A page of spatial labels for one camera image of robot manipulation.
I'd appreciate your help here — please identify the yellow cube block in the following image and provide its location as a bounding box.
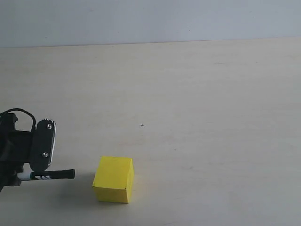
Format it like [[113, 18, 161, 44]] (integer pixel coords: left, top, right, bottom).
[[92, 156, 134, 204]]

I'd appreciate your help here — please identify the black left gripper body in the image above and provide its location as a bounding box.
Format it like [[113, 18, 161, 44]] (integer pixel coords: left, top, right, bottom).
[[0, 113, 32, 189]]

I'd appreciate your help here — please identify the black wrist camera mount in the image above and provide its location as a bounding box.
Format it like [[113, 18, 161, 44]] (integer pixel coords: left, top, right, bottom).
[[29, 118, 56, 172]]

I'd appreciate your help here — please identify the black and white marker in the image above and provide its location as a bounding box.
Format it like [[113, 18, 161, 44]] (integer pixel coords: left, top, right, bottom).
[[17, 169, 75, 181]]

